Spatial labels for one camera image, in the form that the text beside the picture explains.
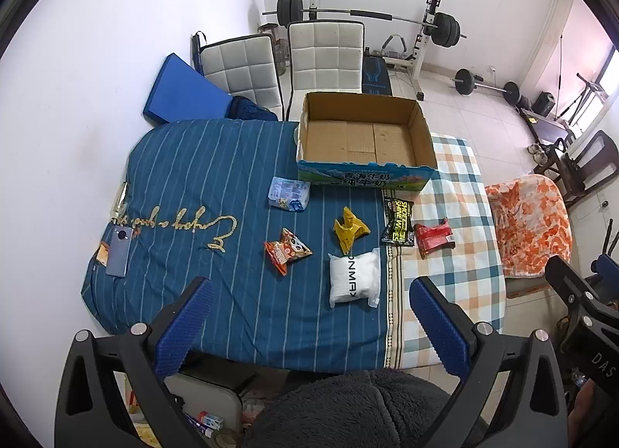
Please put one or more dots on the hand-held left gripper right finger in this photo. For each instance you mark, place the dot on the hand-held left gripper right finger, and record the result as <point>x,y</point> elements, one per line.
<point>437,322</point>

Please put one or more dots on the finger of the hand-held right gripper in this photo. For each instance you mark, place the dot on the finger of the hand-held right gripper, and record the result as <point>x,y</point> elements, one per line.
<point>573,286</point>
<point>610,268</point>

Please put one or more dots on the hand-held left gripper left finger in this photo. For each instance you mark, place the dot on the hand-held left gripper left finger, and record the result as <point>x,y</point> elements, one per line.
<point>186,327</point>

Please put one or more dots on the red snack packet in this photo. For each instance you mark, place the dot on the red snack packet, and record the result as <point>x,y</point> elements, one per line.
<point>433,237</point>

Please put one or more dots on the white soft packet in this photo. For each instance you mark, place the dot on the white soft packet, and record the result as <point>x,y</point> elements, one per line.
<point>353,278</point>

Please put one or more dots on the black wipes packet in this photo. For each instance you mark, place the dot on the black wipes packet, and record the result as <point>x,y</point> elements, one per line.
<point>398,221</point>

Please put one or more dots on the yellow snack packet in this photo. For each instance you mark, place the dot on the yellow snack packet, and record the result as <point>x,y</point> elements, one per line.
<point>350,230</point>

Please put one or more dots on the orange snack packet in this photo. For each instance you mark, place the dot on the orange snack packet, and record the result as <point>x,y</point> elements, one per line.
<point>288,250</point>

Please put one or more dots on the light blue packet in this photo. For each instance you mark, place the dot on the light blue packet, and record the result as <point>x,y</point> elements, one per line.
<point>289,194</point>

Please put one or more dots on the cardboard box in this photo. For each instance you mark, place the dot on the cardboard box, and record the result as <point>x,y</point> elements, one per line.
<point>358,138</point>

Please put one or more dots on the person's right hand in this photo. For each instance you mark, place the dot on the person's right hand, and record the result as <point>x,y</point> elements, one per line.
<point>584,404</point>

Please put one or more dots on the grey storage case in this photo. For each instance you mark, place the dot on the grey storage case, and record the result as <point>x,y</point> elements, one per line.
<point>208,395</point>

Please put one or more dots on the orange floral blanket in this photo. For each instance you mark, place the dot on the orange floral blanket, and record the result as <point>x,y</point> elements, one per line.
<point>529,225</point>

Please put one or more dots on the small white and blue box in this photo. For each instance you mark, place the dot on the small white and blue box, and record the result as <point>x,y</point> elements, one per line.
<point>208,421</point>

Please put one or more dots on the blue smartphone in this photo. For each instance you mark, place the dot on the blue smartphone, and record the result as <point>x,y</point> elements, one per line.
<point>119,252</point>

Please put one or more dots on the dark wooden chair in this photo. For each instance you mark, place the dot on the dark wooden chair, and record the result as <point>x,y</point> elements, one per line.
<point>587,162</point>

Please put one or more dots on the small orange card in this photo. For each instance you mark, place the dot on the small orange card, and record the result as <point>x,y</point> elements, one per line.
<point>103,254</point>

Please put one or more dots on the roll of tape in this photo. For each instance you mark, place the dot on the roll of tape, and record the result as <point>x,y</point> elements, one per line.
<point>227,440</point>

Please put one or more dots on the plaid bed sheet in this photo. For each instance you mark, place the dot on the plaid bed sheet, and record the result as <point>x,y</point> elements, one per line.
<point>449,201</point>

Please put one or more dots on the pair of white shoes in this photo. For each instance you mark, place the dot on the pair of white shoes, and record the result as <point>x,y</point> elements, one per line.
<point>537,153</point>

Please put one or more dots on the small clear plastic bag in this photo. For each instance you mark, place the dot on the small clear plastic bag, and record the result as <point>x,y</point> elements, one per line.
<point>121,201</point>

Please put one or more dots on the dark treadmill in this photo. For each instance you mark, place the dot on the dark treadmill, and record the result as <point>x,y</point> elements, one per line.
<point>549,126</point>

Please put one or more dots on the black tripod stand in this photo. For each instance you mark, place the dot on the black tripod stand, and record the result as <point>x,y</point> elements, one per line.
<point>582,97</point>

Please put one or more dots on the black speaker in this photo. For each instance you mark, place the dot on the black speaker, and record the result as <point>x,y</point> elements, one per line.
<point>544,103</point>

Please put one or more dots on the black weight plates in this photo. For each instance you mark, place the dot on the black weight plates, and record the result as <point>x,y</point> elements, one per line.
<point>524,101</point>

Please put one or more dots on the short barbell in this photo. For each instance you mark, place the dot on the short barbell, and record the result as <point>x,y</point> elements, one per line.
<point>486,87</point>

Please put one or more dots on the dark blue cloth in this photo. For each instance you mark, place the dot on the dark blue cloth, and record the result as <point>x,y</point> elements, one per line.
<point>249,109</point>

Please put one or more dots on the blue foam mat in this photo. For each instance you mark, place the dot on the blue foam mat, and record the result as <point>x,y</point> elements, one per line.
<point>181,90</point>

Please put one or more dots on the white padded chair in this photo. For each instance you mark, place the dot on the white padded chair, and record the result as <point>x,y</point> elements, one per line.
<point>239,68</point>
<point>326,56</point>

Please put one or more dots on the white barbell rack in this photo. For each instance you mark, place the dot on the white barbell rack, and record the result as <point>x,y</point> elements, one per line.
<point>420,54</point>

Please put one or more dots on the grey exercise machine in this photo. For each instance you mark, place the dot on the grey exercise machine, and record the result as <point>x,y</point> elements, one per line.
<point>394,49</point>

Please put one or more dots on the small wooden stool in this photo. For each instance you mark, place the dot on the small wooden stool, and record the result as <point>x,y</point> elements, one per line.
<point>270,31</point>

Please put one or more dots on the long barbell with black plates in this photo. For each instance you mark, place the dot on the long barbell with black plates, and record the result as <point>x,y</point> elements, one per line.
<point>372,16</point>

